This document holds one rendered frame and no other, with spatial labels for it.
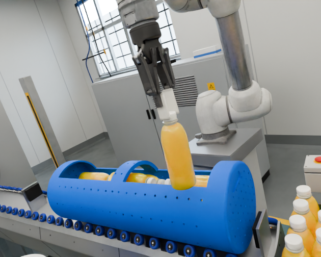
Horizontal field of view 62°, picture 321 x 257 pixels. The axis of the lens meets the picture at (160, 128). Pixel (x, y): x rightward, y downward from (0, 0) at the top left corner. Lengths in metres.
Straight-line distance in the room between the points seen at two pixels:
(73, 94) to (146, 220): 5.55
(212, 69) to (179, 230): 1.82
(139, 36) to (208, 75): 1.91
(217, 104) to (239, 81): 0.17
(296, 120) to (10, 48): 5.08
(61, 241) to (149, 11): 1.21
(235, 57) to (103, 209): 0.86
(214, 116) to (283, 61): 2.25
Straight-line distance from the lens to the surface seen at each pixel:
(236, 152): 1.35
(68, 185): 1.25
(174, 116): 0.69
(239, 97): 1.38
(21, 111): 5.91
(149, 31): 0.66
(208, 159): 1.39
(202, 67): 2.56
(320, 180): 1.10
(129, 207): 0.99
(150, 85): 0.64
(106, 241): 1.27
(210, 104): 1.44
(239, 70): 1.32
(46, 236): 1.66
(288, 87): 3.65
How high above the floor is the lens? 1.62
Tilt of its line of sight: 16 degrees down
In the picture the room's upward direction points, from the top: 16 degrees counter-clockwise
